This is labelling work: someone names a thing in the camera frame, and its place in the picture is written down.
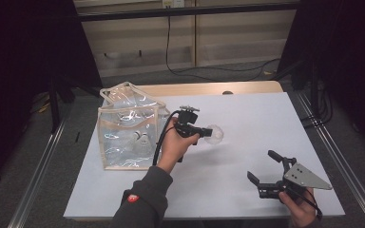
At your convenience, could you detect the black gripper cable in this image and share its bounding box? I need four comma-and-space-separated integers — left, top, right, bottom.
151, 109, 183, 167
292, 184, 325, 221

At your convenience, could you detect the person's right hand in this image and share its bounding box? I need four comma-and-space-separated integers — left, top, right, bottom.
278, 187, 318, 228

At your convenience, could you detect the aluminium floor rail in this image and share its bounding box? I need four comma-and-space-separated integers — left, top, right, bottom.
296, 91, 365, 228
8, 104, 72, 228

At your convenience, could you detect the black floor cable bundle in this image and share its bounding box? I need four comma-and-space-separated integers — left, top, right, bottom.
300, 82, 335, 129

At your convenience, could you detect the person's left hand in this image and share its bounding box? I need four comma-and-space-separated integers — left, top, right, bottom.
156, 117, 202, 175

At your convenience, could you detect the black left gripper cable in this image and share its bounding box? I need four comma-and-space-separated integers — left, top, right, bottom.
151, 109, 183, 167

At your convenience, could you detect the white table mat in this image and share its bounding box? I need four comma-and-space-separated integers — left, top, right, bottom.
63, 91, 346, 221

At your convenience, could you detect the long wooden cabinet desk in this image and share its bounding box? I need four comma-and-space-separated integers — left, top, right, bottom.
74, 0, 298, 79

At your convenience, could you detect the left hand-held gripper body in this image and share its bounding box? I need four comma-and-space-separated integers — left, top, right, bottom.
173, 104, 202, 163

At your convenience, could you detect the white nylon mesh shuttlecock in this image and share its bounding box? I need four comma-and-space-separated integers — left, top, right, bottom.
202, 123, 225, 146

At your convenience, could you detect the black wall socket cable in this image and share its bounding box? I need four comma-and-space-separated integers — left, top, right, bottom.
165, 6, 281, 83

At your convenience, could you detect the white wall socket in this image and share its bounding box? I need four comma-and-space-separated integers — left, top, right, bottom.
162, 0, 185, 9

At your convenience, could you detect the black curtain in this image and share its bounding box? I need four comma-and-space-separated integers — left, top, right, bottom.
0, 0, 103, 191
277, 0, 365, 156

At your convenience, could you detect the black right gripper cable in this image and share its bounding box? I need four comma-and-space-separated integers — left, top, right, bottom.
292, 184, 325, 221

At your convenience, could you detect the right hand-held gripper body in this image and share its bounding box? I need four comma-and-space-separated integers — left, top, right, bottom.
257, 156, 333, 201

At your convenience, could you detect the transparent bag with beige trim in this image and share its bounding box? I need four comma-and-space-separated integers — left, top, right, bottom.
95, 80, 171, 172

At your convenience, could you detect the black metal stand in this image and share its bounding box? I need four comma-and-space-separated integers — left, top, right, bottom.
46, 74, 77, 134
289, 56, 322, 120

